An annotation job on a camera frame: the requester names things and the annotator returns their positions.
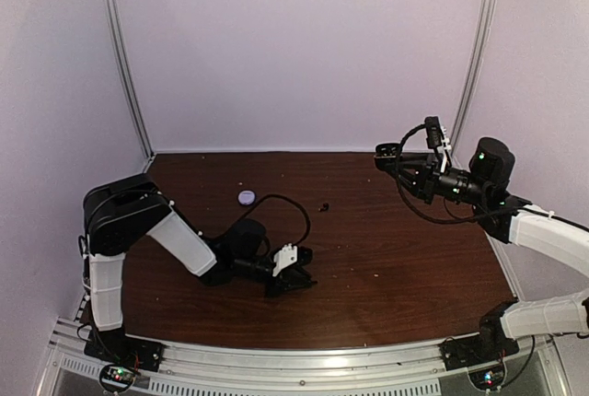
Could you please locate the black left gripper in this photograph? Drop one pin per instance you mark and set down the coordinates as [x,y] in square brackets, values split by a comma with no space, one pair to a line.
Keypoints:
[288,280]

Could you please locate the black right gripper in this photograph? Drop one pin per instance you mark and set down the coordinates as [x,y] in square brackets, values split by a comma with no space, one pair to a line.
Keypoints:
[421,183]

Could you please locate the black earbud charging case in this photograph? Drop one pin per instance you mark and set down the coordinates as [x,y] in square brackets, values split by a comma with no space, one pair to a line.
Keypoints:
[385,156]

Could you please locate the lilac earbud charging case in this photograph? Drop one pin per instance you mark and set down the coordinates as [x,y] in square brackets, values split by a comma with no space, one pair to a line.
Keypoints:
[246,197]

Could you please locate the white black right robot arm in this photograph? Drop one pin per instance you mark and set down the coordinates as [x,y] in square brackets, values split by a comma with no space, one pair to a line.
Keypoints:
[506,218]

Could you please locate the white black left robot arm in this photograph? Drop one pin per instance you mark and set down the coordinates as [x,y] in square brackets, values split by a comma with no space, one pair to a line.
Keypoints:
[119,214]

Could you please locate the left controller circuit board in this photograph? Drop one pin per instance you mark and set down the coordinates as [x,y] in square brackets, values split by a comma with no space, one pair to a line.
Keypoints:
[115,378]

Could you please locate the controller circuit board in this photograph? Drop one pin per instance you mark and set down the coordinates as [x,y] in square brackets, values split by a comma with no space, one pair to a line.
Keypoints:
[488,378]
[115,378]

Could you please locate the right controller circuit board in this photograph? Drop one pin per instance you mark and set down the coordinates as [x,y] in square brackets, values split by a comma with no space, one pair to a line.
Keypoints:
[488,378]

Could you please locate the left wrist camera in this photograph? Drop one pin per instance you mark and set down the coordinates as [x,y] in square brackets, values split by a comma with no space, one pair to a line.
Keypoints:
[290,255]

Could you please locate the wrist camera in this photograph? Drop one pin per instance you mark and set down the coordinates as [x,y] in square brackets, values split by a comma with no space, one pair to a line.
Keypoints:
[437,140]
[290,255]

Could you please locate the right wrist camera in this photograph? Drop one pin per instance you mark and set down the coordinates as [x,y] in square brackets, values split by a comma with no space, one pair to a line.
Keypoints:
[437,140]

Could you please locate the right aluminium corner post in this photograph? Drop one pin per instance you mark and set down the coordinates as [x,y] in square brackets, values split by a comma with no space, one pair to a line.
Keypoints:
[481,36]

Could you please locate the aluminium corner post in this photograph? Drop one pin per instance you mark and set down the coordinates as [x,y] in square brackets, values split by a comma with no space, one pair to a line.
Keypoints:
[125,74]
[481,36]

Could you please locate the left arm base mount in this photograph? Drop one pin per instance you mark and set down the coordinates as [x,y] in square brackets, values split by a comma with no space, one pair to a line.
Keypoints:
[118,348]

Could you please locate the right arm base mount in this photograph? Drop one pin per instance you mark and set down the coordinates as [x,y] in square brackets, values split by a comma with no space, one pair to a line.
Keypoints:
[488,345]

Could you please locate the aluminium front rail frame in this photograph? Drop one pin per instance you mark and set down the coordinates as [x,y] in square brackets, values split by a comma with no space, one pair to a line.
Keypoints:
[404,369]

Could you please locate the left aluminium corner post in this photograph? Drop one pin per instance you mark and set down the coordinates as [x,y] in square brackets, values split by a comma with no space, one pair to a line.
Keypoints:
[125,74]

